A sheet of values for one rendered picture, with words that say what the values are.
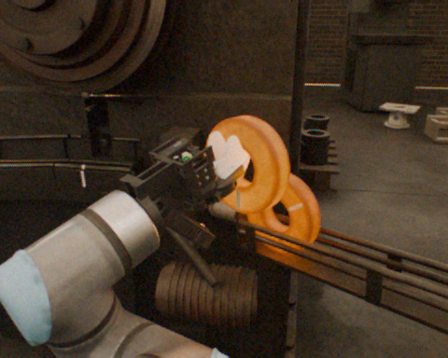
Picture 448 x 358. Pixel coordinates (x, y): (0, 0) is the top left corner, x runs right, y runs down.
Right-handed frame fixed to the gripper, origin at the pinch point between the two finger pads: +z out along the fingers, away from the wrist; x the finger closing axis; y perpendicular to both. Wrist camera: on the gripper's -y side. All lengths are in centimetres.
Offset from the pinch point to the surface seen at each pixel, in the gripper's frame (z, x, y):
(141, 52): 7.9, 32.3, 11.9
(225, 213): 2.2, 11.5, -18.7
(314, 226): 4.8, -8.3, -15.1
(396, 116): 325, 107, -167
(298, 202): 5.0, -5.4, -11.3
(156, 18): 11.6, 29.1, 17.6
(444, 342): 56, -21, -104
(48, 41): -6.2, 40.1, 18.6
